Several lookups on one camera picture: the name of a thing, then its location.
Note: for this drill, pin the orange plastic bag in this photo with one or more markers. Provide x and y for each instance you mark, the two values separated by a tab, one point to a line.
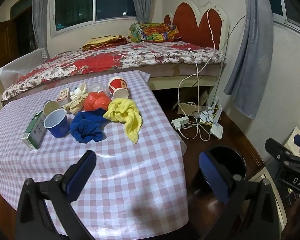
96	101

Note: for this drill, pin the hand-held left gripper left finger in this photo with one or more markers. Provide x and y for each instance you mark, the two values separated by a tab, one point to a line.
81	175

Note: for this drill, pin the black trash bin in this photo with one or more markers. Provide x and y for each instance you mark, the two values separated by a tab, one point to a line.
230	160

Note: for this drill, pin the clear plastic bag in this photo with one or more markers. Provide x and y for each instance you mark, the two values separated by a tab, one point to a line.
100	88

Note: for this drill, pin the long grey curtain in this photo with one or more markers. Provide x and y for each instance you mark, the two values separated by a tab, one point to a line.
252	55

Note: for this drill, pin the red and white headboard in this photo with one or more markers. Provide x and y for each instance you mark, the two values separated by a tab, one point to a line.
190	25

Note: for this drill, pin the white power strip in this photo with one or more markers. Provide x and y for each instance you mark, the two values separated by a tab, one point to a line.
179	123

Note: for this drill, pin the brown wooden door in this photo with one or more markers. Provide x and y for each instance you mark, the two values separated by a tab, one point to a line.
2	47

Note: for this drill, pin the pink checked tablecloth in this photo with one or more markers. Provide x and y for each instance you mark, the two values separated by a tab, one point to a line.
130	170

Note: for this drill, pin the white glove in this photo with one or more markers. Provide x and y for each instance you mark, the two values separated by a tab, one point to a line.
80	91

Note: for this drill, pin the white router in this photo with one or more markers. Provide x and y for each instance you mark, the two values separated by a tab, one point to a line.
217	131

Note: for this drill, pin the bed with floral sheet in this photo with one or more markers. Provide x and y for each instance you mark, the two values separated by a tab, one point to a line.
102	60

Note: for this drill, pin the red paper cup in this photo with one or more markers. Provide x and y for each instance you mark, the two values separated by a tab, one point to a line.
117	86

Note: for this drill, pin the yellow cloth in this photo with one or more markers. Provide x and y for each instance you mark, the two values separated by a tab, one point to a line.
123	112

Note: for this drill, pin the blue paper cup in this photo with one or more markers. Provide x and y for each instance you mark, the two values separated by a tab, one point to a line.
58	127

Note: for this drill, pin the cream paper cup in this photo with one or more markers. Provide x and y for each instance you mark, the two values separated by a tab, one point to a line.
51	107

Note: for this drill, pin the green carton box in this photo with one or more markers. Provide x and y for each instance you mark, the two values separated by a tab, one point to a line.
35	132

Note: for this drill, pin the white orange tissue pack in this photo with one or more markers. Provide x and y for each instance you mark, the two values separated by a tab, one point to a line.
290	142

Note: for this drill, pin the grey window curtain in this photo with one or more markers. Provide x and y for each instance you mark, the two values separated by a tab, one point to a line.
143	0
41	17

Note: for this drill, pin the cardboard box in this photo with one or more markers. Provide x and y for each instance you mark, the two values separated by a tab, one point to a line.
187	107

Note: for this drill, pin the person's right forearm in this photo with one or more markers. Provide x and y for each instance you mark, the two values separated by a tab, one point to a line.
297	222

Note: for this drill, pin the large sliding window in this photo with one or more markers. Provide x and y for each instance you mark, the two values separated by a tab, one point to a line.
90	5

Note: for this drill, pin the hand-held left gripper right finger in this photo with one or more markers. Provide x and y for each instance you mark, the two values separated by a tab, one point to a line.
212	175

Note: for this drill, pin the small white modem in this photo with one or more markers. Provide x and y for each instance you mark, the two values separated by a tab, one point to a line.
203	113

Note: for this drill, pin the blue cloth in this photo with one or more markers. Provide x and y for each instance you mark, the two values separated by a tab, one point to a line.
86	127

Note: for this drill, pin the colourful printed pillow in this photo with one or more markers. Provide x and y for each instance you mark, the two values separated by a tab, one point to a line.
152	32

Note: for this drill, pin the folded yellow red blanket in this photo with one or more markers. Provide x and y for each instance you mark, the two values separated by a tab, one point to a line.
102	42

